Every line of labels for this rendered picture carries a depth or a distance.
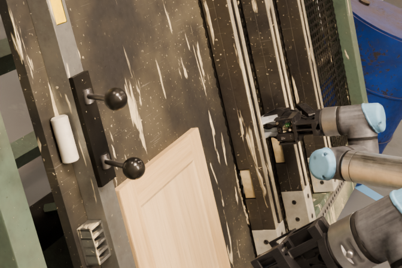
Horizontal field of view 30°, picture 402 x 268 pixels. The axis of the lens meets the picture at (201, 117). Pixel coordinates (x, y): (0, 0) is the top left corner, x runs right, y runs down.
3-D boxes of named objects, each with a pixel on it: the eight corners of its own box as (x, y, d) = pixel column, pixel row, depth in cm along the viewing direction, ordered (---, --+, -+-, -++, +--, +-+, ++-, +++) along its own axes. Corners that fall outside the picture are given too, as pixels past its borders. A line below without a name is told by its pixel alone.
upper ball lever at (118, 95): (76, 109, 128) (114, 114, 117) (71, 88, 127) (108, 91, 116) (96, 102, 130) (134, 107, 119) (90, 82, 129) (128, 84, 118)
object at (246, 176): (245, 198, 196) (256, 198, 195) (239, 170, 194) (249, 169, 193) (249, 194, 198) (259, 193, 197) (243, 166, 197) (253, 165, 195)
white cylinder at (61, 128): (46, 120, 125) (58, 164, 127) (60, 118, 124) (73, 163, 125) (56, 115, 128) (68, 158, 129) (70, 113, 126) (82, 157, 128)
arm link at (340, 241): (390, 249, 102) (374, 276, 95) (363, 262, 104) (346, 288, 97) (359, 203, 102) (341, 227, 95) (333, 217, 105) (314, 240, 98)
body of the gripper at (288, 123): (270, 118, 190) (315, 114, 185) (280, 109, 198) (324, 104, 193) (276, 146, 192) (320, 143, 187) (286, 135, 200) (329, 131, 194)
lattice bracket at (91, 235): (85, 265, 131) (100, 265, 130) (75, 229, 129) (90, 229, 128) (97, 255, 134) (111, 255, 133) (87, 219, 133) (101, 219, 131)
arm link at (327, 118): (340, 102, 191) (346, 131, 193) (323, 104, 193) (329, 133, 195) (333, 110, 184) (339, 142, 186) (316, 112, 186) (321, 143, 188)
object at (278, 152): (276, 163, 218) (285, 162, 217) (270, 137, 216) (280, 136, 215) (279, 159, 221) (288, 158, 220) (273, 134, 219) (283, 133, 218)
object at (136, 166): (94, 173, 131) (133, 185, 120) (89, 154, 130) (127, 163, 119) (112, 166, 133) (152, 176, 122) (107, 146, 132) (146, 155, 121)
